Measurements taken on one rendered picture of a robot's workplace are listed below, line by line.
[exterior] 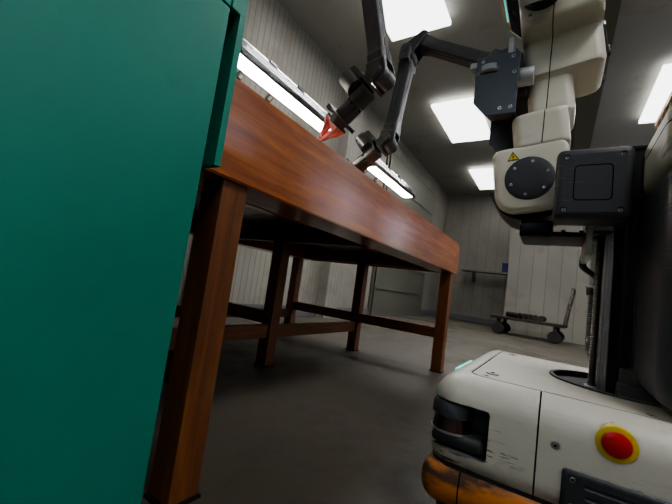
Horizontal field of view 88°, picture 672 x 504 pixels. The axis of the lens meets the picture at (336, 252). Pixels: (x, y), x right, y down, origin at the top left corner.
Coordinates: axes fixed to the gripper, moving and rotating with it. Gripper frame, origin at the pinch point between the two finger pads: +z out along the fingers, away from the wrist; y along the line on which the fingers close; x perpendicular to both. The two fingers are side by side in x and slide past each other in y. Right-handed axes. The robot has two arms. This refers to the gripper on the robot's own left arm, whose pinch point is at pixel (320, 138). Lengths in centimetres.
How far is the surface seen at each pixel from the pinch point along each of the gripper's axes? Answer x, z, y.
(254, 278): -81, 175, -162
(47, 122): 35, 6, 69
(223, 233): 37, 15, 40
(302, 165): 22.0, 1.3, 21.9
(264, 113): 17.7, -2.5, 35.7
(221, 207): 33, 12, 41
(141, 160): 35, 7, 59
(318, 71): -271, 16, -212
